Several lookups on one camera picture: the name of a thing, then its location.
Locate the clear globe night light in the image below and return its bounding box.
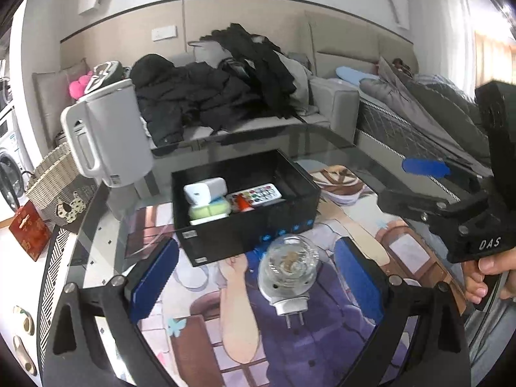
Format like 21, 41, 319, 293
258, 234, 319, 329

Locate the person's right hand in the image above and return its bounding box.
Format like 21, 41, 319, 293
461, 244, 516, 306

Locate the grey duvet on bed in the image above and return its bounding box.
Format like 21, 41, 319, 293
360, 58, 491, 167

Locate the grey sofa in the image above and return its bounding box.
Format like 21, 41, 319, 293
33, 41, 359, 169

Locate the red gift box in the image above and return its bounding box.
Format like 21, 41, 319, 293
9, 201, 52, 261

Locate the blue pillow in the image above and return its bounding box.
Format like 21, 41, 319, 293
335, 65, 380, 86

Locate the woven storage basket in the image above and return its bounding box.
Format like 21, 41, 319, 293
26, 143, 97, 234

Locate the white power adapter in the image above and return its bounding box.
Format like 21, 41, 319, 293
184, 177, 227, 206

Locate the white green tissue pack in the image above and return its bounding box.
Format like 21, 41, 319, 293
189, 198, 232, 225

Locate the black storage box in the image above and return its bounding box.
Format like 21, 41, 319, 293
172, 149, 321, 266

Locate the colourful remote control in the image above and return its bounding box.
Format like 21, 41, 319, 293
226, 184, 283, 212

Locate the white electric kettle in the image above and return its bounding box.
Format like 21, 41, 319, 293
60, 79, 153, 188

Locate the white washing machine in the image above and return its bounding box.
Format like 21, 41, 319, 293
1, 102, 32, 213

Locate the black clothes pile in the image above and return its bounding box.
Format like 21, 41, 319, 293
200, 23, 297, 119

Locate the black jacket on sofa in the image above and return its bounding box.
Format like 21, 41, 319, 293
129, 53, 263, 147

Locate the pink plush toy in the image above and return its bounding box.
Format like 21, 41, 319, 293
68, 71, 93, 101

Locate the white wall switch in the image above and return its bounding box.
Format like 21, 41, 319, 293
151, 25, 178, 42

